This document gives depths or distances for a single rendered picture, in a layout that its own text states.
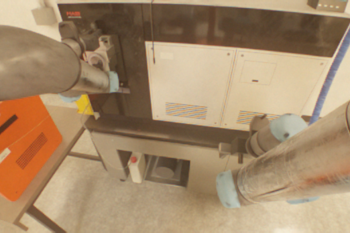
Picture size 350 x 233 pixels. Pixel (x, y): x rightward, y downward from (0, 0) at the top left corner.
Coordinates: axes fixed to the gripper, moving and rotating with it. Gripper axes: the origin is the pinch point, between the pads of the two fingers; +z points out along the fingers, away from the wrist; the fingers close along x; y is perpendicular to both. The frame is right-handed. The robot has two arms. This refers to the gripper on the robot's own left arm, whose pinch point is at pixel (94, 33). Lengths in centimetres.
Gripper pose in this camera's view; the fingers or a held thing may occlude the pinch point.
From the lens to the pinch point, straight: 92.1
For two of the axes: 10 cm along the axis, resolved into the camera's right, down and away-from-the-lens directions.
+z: 1.7, -6.6, 7.3
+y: 0.0, 7.4, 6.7
